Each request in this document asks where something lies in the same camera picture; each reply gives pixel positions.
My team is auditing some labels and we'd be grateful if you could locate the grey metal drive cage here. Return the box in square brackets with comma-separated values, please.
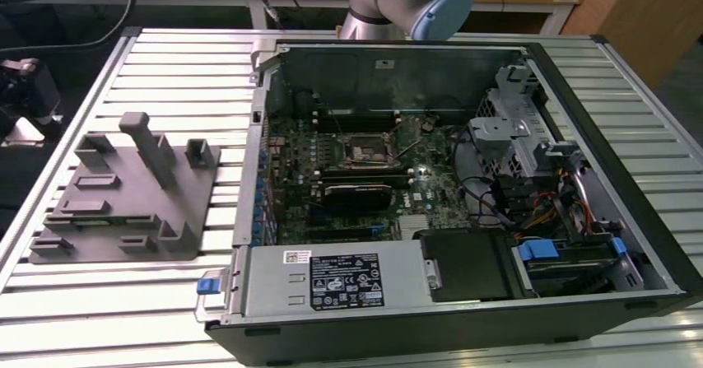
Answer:
[466, 65, 583, 179]

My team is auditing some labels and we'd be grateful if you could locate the silver power supply unit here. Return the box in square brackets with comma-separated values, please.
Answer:
[222, 242, 444, 319]

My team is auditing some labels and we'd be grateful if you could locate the silver chipset heat sink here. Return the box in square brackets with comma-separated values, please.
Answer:
[398, 215, 432, 231]

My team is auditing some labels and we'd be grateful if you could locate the metal socket cover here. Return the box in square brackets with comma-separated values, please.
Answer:
[387, 115, 427, 157]

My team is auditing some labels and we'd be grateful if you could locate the CPU socket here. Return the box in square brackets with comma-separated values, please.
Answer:
[339, 132, 395, 170]

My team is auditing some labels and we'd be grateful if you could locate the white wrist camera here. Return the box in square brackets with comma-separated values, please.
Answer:
[0, 114, 47, 147]

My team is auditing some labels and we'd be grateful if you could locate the black RAM slot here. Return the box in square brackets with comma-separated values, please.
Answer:
[311, 110, 402, 122]
[320, 168, 408, 179]
[311, 117, 402, 133]
[322, 175, 412, 188]

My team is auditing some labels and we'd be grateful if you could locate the wooden cabinet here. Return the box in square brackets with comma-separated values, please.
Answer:
[563, 0, 703, 93]

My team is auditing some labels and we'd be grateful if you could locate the orange yellow wire bundle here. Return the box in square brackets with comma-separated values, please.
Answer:
[519, 193, 556, 231]

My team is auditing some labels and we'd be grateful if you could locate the black graphics card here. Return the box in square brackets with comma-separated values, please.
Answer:
[320, 183, 395, 215]

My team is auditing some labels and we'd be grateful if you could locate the green motherboard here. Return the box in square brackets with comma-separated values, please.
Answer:
[263, 112, 495, 245]

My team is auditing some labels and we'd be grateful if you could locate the black PC case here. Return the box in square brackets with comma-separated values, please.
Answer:
[203, 34, 703, 368]

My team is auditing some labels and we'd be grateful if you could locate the grey parts rack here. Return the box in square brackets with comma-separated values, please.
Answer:
[27, 111, 223, 264]

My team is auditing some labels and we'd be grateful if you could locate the black hard disk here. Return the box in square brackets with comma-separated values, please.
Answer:
[520, 256, 617, 299]

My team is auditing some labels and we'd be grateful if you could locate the black expansion slot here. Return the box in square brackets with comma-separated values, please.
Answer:
[306, 226, 370, 240]

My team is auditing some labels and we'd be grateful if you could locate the thin locking lever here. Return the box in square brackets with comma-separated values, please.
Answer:
[396, 132, 430, 157]

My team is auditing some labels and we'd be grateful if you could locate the blue disk carrier handle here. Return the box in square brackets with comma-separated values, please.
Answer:
[518, 240, 560, 264]

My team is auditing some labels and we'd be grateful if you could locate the black wire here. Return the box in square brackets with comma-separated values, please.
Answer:
[458, 174, 520, 229]

